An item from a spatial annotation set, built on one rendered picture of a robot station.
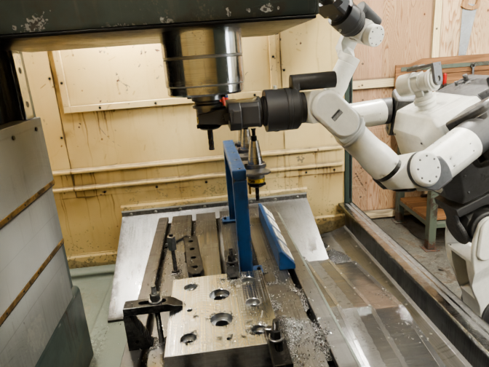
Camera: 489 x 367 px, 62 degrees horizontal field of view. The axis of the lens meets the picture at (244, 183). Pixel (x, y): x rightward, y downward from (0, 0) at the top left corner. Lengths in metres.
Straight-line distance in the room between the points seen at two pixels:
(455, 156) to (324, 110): 0.35
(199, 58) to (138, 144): 1.18
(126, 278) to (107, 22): 1.21
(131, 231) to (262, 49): 1.00
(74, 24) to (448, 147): 0.81
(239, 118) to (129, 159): 1.18
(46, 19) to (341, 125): 0.56
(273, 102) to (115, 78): 1.16
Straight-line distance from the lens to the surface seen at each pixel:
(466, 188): 1.36
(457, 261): 1.64
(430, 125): 1.25
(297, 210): 1.95
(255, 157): 1.17
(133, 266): 1.80
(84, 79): 1.92
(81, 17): 0.76
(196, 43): 0.78
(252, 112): 0.82
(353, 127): 0.86
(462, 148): 1.06
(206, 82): 0.78
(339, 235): 2.06
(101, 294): 1.95
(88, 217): 2.06
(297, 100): 0.84
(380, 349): 1.25
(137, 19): 0.74
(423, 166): 0.95
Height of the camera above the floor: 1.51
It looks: 17 degrees down
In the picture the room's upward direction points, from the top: 4 degrees counter-clockwise
